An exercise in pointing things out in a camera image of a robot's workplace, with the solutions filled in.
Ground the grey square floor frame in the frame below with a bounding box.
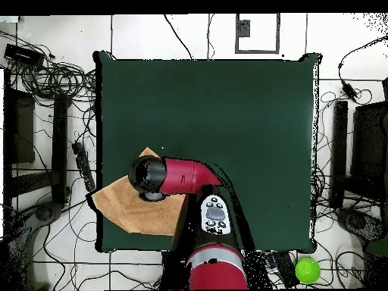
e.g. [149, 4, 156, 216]
[234, 13, 280, 55]

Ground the tangle of black cables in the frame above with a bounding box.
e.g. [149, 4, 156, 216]
[0, 30, 98, 104]

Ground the black power strip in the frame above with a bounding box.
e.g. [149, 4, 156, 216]
[71, 141, 96, 192]

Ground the black power adapter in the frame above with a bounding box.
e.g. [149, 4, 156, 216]
[341, 83, 359, 102]

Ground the green ball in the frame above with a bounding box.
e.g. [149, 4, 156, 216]
[295, 257, 322, 285]

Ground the thin black cable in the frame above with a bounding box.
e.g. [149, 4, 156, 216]
[206, 13, 216, 61]
[163, 14, 194, 61]

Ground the black stand leg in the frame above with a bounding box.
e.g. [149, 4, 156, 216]
[329, 100, 349, 209]
[50, 93, 70, 205]

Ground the black rectangular box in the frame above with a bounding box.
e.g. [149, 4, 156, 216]
[4, 43, 45, 68]

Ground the orange terry towel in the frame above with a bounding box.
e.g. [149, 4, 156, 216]
[91, 146, 190, 236]

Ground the dark green table cloth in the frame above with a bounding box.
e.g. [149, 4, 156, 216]
[91, 52, 323, 254]

